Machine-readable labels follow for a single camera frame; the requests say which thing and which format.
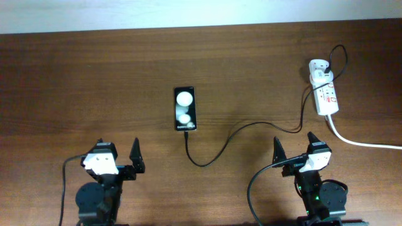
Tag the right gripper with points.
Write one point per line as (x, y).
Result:
(292, 167)

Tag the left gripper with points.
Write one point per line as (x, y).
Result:
(128, 171)

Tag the black Galaxy smartphone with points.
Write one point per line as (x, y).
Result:
(185, 109)

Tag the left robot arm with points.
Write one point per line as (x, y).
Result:
(99, 201)

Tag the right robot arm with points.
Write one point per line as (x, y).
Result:
(324, 200)

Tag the white USB charger adapter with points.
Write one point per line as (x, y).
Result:
(319, 77)

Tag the white power strip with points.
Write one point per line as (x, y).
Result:
(325, 96)

